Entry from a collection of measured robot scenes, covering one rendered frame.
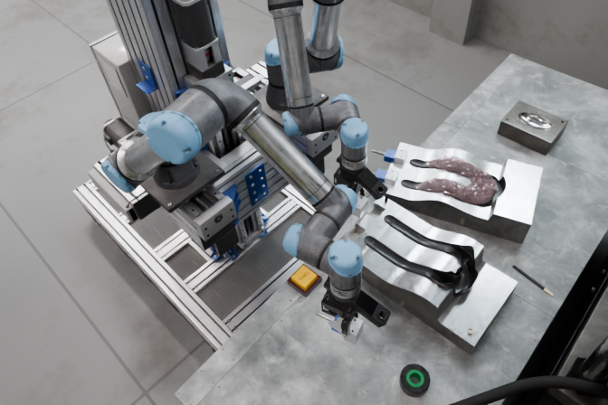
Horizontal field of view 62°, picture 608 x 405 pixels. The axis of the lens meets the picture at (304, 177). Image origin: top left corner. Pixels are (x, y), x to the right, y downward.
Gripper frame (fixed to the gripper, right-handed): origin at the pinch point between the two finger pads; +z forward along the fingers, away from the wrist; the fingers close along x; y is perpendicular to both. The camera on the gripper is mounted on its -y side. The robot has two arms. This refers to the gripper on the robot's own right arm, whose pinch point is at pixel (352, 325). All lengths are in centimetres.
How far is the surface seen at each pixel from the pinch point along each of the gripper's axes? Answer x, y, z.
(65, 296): 10, 152, 96
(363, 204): -38.9, 13.9, -0.3
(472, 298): -27.3, -26.5, 8.9
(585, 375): -19, -59, 9
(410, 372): 0.4, -17.8, 11.5
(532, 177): -77, -31, 4
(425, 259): -31.4, -10.1, 4.4
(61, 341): 28, 136, 96
